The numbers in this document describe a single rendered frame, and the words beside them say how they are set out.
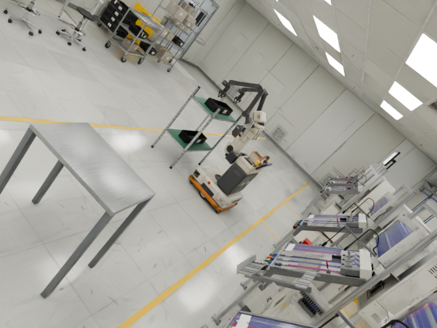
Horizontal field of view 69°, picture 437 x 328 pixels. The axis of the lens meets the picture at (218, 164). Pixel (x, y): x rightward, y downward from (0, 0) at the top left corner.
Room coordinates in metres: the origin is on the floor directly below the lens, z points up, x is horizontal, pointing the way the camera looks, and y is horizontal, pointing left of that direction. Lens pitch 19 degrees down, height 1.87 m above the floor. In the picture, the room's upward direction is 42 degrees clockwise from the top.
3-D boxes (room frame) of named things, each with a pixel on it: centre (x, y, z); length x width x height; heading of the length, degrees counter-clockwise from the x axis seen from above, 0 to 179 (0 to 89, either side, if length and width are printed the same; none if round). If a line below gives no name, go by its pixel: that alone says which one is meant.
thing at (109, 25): (7.31, 3.98, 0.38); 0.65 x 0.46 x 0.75; 78
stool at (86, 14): (5.17, 3.32, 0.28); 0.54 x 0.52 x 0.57; 98
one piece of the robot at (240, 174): (4.24, -0.30, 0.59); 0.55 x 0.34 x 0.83; 163
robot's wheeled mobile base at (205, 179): (4.27, -0.21, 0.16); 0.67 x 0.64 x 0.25; 73
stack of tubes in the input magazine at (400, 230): (2.49, -1.45, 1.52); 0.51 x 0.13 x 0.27; 165
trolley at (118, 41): (6.69, 3.12, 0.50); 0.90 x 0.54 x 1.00; 179
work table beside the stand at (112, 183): (1.69, 0.55, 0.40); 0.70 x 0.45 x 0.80; 82
